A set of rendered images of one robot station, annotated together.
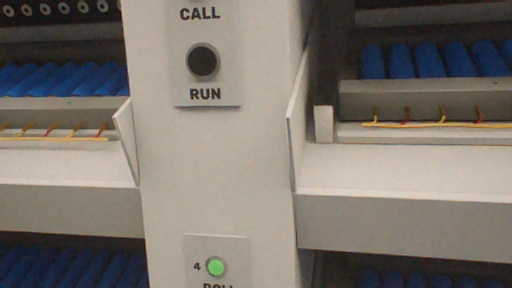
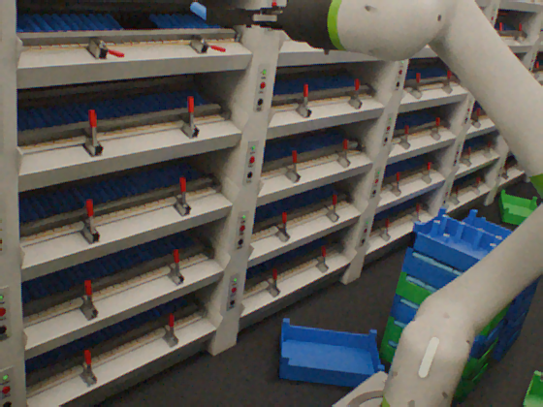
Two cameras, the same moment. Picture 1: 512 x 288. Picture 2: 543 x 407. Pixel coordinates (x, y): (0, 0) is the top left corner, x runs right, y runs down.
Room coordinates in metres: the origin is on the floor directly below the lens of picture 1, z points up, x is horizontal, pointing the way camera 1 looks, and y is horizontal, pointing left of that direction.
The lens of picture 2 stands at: (-0.44, 1.38, 1.15)
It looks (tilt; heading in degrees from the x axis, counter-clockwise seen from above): 23 degrees down; 294
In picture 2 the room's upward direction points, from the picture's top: 9 degrees clockwise
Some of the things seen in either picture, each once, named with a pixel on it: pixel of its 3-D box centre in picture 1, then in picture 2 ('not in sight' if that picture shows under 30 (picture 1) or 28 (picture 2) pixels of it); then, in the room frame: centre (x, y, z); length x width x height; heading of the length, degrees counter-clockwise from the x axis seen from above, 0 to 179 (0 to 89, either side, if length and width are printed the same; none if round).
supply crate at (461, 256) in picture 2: not in sight; (470, 244); (-0.32, -0.32, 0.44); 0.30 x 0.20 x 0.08; 169
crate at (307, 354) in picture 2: not in sight; (330, 353); (-0.03, -0.11, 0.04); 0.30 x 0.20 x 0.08; 27
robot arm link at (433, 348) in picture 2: not in sight; (427, 368); (-0.36, 0.37, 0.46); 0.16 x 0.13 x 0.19; 91
